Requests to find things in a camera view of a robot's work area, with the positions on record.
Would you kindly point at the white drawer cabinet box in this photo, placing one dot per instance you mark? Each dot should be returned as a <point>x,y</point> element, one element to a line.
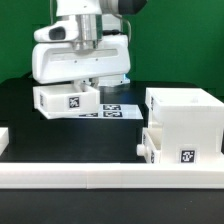
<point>191,122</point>

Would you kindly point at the white fiducial marker sheet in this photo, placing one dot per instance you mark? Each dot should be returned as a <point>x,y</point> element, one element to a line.
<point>115,111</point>

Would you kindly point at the white front drawer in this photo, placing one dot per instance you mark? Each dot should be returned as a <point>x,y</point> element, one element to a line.
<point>150,148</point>

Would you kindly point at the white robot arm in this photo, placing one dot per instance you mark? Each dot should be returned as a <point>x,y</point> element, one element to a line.
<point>85,43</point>

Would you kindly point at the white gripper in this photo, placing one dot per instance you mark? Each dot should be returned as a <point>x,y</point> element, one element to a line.
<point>60,62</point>

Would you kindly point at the white table boundary frame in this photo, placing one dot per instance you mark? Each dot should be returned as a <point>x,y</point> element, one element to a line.
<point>109,175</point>

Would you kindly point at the white drawer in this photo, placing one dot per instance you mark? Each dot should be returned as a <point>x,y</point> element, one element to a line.
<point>150,148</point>
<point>66,100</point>

